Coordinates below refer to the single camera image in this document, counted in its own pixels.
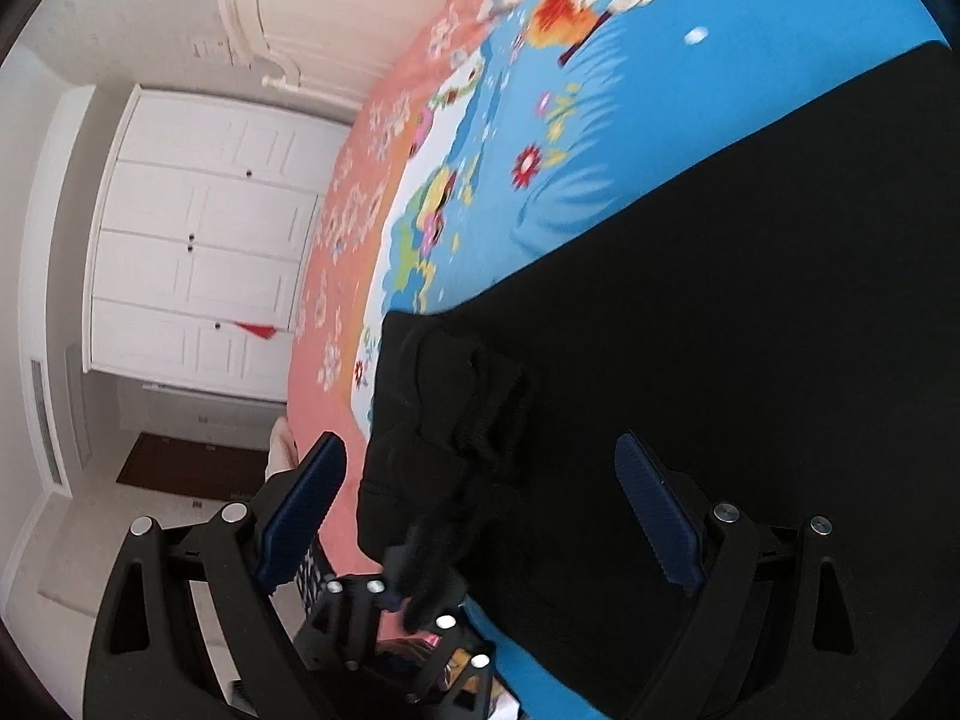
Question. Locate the white wardrobe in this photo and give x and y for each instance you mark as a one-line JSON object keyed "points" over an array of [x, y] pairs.
{"points": [[199, 242]]}

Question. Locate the blue cartoon bed sheet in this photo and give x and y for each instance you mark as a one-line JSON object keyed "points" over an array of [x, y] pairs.
{"points": [[586, 106]]}

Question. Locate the black pants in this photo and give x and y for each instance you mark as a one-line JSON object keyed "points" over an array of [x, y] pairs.
{"points": [[788, 304]]}

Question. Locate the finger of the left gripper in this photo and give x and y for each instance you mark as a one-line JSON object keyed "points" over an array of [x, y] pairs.
{"points": [[458, 677], [341, 631]]}

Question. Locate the white bed headboard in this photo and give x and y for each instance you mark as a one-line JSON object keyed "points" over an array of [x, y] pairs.
{"points": [[328, 52]]}

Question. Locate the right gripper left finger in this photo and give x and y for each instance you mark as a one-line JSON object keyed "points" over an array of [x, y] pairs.
{"points": [[148, 658]]}

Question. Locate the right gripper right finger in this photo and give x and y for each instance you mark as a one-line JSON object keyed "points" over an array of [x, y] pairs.
{"points": [[834, 599]]}

